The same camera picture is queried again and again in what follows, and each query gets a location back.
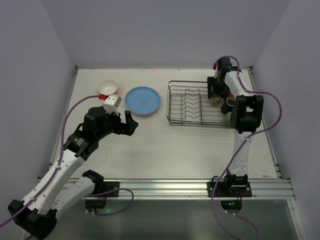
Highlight orange bowl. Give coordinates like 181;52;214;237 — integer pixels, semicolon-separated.
97;79;118;96

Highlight aluminium mounting rail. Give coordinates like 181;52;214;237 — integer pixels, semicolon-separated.
33;177;296;201

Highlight speckled ceramic cup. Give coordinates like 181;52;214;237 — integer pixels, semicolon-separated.
208;96;222;106

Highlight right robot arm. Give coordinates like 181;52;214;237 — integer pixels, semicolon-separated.
207;56;264;190

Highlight black right base bracket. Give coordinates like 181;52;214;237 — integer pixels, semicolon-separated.
206;175;253;198

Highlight black left base bracket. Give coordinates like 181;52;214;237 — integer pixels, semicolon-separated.
88;180;120;198

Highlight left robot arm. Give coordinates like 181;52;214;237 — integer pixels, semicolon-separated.
8;106;139;240

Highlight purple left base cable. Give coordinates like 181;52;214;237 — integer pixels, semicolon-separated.
84;188;135;216

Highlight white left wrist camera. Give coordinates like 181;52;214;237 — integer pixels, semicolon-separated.
102;94;122;114

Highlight black mug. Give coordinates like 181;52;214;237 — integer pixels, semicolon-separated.
220;98;235;115

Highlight purple plate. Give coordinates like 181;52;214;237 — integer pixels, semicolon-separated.
130;110;158;117

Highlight black base bracket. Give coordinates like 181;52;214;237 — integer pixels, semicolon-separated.
206;175;253;198
88;180;120;198

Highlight dark wire dish rack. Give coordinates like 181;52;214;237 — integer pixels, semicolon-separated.
166;80;230;129

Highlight grey green mug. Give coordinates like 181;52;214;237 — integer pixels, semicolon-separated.
223;111;232;127

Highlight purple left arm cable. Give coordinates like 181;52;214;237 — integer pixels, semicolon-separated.
0;93;107;240

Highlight blue plate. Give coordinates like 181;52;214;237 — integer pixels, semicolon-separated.
124;86;161;114

